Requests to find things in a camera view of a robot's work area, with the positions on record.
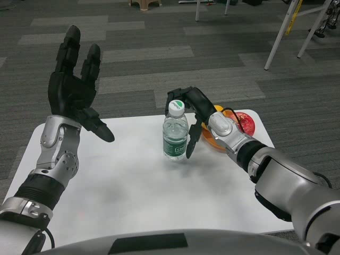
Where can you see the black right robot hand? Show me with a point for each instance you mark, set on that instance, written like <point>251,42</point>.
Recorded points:
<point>200,102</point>

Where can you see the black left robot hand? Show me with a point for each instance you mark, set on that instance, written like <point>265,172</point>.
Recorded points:
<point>67,93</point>

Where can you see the clear water bottle green label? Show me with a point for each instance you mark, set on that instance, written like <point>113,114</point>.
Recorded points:
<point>174,132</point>

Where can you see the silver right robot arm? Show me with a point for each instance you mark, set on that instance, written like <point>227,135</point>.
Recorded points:
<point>281,172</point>

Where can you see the yellow lemon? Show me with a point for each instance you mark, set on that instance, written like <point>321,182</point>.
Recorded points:
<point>219,108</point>

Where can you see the orange plate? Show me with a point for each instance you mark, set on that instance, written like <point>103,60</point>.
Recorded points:
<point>210,139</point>

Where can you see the red apple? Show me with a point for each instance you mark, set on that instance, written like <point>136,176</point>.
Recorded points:
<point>247,123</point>

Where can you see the long white table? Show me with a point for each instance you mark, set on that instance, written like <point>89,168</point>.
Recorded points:
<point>276,42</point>

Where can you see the small white desk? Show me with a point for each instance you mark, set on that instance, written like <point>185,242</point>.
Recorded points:
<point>194,1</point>

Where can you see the black box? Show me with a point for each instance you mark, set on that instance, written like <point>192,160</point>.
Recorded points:
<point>252,2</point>

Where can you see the beige plastic stool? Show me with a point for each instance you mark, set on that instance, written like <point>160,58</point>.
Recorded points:
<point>142,5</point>

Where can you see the yellow tape measure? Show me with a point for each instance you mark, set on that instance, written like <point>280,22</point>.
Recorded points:
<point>290,21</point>

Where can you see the silver robot chest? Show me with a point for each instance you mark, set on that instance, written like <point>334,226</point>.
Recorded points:
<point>225,241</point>

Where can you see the silver black humanoid robot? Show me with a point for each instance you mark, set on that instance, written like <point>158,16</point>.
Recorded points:
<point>329,21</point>

